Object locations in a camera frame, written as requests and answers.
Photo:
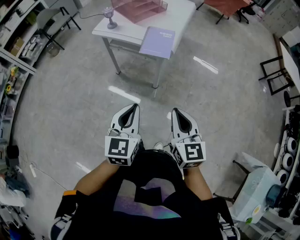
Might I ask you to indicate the white desk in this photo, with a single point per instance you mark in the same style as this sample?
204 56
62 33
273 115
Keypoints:
290 61

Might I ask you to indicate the black round stand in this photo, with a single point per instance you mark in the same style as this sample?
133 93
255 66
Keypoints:
287 99

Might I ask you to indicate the person's right forearm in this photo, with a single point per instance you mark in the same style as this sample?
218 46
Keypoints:
198 185

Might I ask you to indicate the white shelving unit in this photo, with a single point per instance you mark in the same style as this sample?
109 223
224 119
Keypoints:
14 28

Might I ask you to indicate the black box device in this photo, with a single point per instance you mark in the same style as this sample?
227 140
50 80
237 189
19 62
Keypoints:
12 154

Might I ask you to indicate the chair with floral cushion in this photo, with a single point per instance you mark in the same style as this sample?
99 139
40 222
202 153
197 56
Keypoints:
255 187

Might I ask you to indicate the cardboard box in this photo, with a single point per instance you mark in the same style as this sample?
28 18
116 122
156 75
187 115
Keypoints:
17 46

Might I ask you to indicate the purple spiral notebook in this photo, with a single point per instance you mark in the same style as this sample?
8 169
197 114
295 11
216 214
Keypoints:
157 43

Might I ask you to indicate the orange fabric chair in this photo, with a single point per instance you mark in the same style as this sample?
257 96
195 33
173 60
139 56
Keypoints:
225 5

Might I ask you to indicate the grey chair with black legs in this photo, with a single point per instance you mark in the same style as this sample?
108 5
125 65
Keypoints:
54 21

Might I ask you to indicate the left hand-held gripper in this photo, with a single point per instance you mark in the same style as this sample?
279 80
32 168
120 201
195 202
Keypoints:
120 147

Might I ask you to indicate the person's left forearm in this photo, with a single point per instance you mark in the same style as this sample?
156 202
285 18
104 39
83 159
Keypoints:
96 178

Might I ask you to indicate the person's black printed shirt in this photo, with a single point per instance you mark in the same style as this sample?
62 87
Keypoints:
93 222

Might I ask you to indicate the white round device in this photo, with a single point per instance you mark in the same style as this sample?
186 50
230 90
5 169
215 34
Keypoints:
282 177
287 161
291 144

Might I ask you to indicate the white table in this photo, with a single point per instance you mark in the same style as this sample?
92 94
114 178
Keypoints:
131 28

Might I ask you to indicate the yellow flower bunch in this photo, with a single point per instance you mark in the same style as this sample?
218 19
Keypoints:
14 71

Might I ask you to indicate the pink wire tray organizer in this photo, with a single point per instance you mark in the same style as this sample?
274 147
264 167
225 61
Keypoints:
138 9

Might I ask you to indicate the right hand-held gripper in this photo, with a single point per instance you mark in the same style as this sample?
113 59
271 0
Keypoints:
192 152

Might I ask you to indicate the blue mug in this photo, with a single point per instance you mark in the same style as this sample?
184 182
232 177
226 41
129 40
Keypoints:
274 195

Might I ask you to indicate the white floor power strip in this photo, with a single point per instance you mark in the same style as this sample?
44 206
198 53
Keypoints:
33 170

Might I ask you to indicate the sunflower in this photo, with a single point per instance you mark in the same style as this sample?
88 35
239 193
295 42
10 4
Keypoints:
8 88

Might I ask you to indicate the black metal frame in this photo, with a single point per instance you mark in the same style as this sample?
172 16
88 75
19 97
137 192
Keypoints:
269 77

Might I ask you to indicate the person's grey shoe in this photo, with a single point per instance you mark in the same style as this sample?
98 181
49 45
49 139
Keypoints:
158 146

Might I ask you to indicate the white cluttered side shelf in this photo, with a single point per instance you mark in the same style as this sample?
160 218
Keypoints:
287 131

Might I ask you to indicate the black office chair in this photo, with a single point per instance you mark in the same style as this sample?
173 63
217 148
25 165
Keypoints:
246 11

